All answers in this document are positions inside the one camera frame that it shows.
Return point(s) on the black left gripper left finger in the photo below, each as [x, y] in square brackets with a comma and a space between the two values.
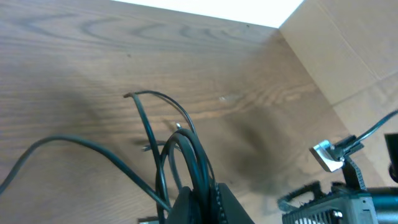
[184, 210]

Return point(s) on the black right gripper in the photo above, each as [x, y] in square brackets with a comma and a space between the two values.
[349, 201]

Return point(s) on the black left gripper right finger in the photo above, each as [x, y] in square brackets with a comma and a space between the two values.
[225, 208]

